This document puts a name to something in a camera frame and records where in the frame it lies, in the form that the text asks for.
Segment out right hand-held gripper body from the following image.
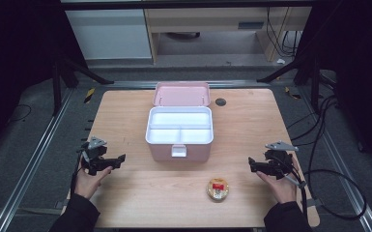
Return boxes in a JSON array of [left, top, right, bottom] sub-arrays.
[[263, 140, 300, 181]]

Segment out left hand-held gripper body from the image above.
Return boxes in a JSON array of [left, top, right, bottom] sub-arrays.
[[78, 136, 110, 177]]

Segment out white tray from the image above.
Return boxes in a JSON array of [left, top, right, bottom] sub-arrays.
[[145, 105, 215, 145]]

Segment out pink storage box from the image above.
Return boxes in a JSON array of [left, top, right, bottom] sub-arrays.
[[145, 81, 215, 162]]

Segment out person's right hand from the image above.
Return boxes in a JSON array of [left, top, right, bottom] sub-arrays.
[[255, 156, 301, 205]]

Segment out person's left hand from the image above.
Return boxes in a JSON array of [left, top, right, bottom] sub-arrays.
[[73, 157, 114, 200]]

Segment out round packaged snack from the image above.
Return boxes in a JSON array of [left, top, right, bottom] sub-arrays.
[[206, 177, 230, 203]]

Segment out yellow black tape strip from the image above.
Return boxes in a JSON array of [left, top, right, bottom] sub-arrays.
[[284, 86, 302, 100], [83, 87, 97, 104]]

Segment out black metal stand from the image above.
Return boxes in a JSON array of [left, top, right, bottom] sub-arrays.
[[51, 56, 115, 116], [256, 54, 324, 114]]

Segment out black curtain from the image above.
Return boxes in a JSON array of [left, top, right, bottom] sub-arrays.
[[0, 0, 88, 159], [294, 0, 372, 178]]

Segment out white cabinet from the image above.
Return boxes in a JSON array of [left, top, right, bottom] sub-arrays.
[[64, 8, 153, 61]]

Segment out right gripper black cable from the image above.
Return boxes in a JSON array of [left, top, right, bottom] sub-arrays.
[[269, 155, 309, 223]]

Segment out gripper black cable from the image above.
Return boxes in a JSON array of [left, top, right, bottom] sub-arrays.
[[70, 148, 89, 198], [269, 155, 309, 223]]

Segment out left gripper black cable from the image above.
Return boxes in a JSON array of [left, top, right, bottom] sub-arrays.
[[70, 148, 89, 198]]

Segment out aluminium rail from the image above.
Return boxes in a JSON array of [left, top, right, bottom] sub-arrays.
[[297, 86, 372, 232], [0, 87, 75, 232]]

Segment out black cable loop on floor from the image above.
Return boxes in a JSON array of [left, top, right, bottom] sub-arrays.
[[286, 95, 368, 222]]

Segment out thin black floor cable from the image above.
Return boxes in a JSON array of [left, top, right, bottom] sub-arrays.
[[7, 103, 33, 124]]

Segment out black cables under desk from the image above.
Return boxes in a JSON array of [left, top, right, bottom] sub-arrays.
[[265, 7, 304, 58]]

